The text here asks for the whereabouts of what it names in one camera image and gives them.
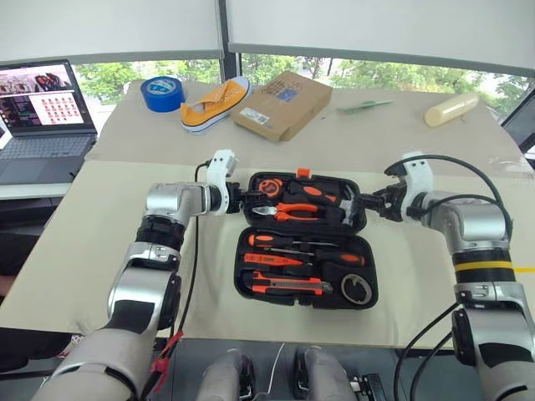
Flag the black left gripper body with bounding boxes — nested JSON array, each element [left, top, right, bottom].
[[227, 182, 254, 216]]

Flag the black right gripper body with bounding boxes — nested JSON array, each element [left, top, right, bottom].
[[373, 179, 408, 222]]

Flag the small orange black screwdriver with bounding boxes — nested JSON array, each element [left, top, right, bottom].
[[247, 234, 340, 249]]

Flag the orange voltage tester pen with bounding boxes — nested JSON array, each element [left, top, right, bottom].
[[242, 251, 315, 267]]

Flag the large orange black screwdriver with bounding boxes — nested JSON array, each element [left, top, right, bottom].
[[262, 247, 366, 268]]

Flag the black tool case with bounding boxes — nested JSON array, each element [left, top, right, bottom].
[[233, 167, 380, 312]]

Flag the black electrical tape roll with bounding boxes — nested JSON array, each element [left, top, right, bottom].
[[339, 272, 374, 305]]

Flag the orange black utility knife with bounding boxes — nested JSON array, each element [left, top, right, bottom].
[[251, 270, 334, 297]]

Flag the orange black tape measure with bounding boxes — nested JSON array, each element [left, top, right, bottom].
[[257, 178, 286, 198]]

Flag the grey beige table cloth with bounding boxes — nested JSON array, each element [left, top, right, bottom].
[[84, 79, 535, 180]]

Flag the brown cardboard box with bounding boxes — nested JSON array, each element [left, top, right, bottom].
[[230, 69, 334, 144]]

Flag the green plastic strip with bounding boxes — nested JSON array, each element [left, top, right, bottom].
[[336, 99, 395, 114]]

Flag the orange canvas shoe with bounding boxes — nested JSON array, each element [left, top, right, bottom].
[[179, 75, 252, 137]]

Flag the cream cylindrical roll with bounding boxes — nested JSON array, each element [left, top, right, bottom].
[[423, 92, 481, 128]]

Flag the blue tape roll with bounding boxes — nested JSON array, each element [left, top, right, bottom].
[[139, 75, 186, 114]]

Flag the black monitor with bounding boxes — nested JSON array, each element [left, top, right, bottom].
[[500, 89, 535, 159]]

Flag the cream table sheet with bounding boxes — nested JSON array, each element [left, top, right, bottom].
[[0, 160, 535, 351]]

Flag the white roller blind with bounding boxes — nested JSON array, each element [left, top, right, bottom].
[[0, 0, 226, 64], [227, 0, 535, 78]]

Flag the grey rounded robot leg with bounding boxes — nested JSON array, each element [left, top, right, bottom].
[[195, 349, 257, 401], [292, 344, 357, 401]]

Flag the open black laptop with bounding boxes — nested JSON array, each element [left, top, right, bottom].
[[0, 58, 99, 185]]

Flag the white desk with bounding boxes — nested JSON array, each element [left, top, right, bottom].
[[0, 181, 73, 201]]

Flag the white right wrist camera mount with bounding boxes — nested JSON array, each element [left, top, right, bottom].
[[398, 150, 436, 223]]

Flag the orange handled pliers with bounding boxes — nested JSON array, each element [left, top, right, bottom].
[[251, 201, 324, 222]]

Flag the claw hammer black orange handle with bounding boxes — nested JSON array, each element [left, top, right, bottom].
[[288, 180, 361, 227]]

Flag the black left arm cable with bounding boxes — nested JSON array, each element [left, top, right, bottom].
[[140, 160, 215, 398]]

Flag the dark window frame post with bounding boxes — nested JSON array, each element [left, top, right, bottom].
[[216, 0, 244, 85]]

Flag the thin white cable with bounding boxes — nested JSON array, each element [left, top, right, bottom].
[[266, 342, 288, 394]]

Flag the black metal bracket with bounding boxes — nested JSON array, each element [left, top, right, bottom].
[[349, 373, 385, 401]]

